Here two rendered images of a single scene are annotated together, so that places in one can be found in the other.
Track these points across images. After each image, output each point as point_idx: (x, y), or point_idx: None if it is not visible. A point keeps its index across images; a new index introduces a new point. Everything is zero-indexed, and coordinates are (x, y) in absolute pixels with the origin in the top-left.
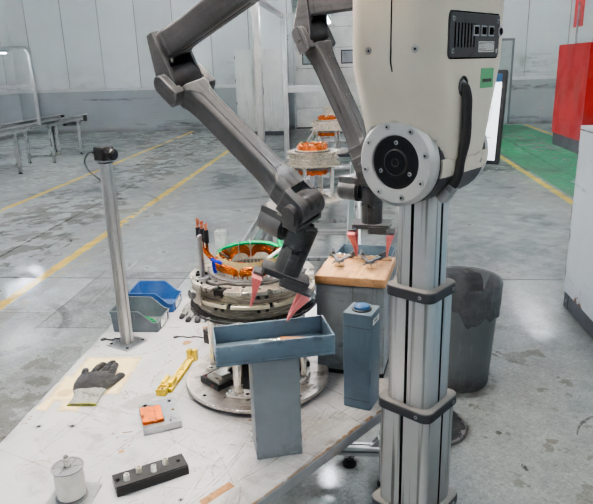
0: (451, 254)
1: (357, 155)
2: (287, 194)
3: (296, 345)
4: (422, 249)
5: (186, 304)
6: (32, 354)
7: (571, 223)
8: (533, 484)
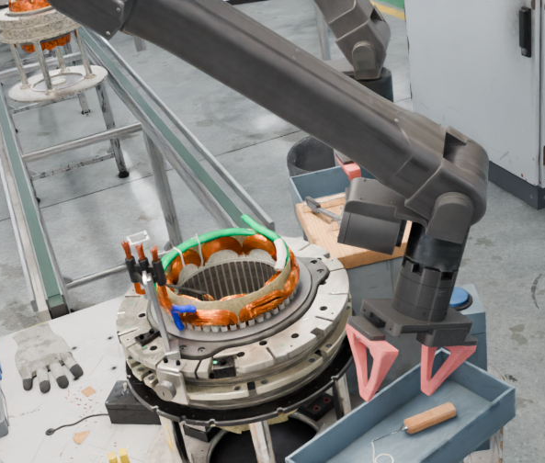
0: (238, 106)
1: (349, 29)
2: (447, 175)
3: (467, 434)
4: None
5: (17, 356)
6: None
7: (407, 28)
8: (534, 397)
